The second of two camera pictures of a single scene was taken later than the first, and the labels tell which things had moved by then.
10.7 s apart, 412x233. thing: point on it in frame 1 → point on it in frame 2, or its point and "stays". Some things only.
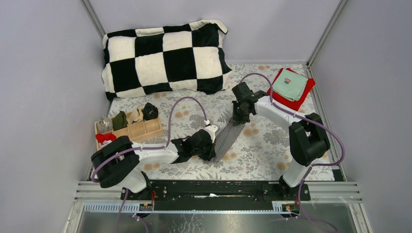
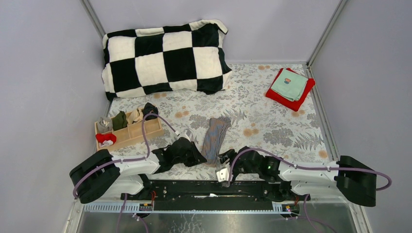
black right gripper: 236,119 → 231,154
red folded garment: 289,104 stays
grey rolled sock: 104,124 stays
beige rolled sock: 136,116 stays
